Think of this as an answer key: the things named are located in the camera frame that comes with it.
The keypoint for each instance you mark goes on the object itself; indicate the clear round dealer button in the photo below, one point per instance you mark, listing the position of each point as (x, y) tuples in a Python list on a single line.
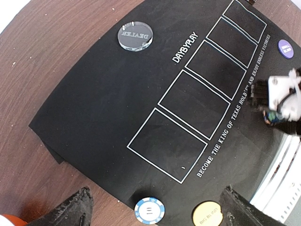
[(135, 36)]

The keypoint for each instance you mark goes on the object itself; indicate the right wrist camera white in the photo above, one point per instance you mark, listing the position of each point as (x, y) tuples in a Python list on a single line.
[(285, 95)]

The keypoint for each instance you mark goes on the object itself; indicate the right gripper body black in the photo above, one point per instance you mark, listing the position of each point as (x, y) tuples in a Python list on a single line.
[(258, 95)]

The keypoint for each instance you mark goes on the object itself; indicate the blue white chip stack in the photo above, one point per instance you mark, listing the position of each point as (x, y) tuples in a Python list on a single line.
[(149, 210)]

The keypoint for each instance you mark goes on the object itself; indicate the orange big blind button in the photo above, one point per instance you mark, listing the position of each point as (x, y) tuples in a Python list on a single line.
[(208, 213)]

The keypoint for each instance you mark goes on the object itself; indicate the blue small blind button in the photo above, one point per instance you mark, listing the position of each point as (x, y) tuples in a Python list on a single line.
[(285, 49)]

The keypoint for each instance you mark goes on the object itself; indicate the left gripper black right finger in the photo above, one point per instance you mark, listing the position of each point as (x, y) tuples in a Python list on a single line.
[(237, 211)]

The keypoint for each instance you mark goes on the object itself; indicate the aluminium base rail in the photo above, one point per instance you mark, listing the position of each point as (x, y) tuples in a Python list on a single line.
[(280, 189)]

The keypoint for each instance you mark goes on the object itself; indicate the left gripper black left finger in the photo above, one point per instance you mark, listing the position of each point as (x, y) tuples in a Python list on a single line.
[(76, 210)]

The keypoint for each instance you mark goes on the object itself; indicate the mixed colour chip stack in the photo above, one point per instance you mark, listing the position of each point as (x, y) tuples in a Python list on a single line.
[(272, 117)]

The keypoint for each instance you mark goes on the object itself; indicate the white red bowl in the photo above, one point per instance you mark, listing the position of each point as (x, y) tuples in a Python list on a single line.
[(11, 220)]

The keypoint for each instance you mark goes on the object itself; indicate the black poker cloth mat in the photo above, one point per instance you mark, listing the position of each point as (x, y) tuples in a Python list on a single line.
[(170, 121)]

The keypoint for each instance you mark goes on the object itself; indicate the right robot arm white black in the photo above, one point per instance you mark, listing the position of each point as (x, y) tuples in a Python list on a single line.
[(288, 127)]

